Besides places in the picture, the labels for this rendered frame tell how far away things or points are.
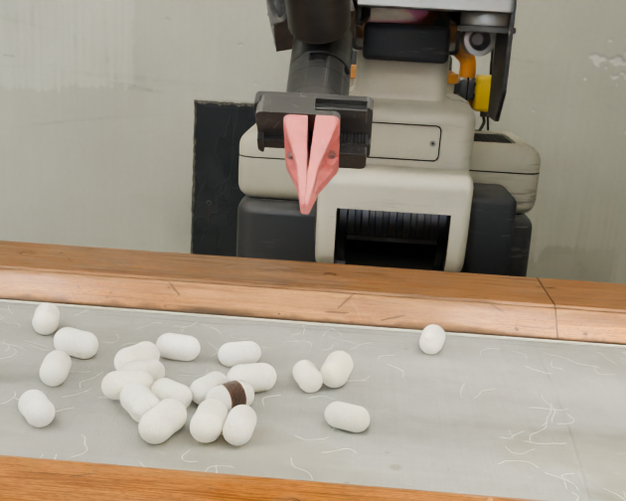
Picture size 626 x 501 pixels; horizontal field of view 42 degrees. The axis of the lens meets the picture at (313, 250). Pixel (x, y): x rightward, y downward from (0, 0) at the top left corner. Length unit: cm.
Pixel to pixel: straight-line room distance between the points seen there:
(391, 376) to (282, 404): 10
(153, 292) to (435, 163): 57
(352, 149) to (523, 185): 80
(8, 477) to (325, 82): 43
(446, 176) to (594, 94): 155
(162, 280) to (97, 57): 199
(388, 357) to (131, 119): 211
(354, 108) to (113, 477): 39
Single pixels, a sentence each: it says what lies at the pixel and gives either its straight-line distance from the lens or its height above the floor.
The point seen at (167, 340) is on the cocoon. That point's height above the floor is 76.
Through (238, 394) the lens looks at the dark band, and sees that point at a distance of 56.
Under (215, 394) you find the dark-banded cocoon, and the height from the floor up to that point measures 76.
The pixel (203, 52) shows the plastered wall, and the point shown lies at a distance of 265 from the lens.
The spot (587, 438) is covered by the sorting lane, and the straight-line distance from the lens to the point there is 60.
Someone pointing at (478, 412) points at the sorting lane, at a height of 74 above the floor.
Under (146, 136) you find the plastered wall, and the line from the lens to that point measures 271.
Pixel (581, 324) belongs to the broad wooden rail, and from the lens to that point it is 77.
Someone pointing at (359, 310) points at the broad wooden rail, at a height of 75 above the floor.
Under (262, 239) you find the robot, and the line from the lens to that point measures 150.
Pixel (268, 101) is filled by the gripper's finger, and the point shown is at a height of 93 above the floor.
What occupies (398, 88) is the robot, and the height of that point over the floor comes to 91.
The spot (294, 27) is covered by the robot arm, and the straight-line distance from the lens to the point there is 75.
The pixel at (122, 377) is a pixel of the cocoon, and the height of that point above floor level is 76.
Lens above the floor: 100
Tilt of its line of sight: 15 degrees down
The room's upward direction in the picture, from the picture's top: 3 degrees clockwise
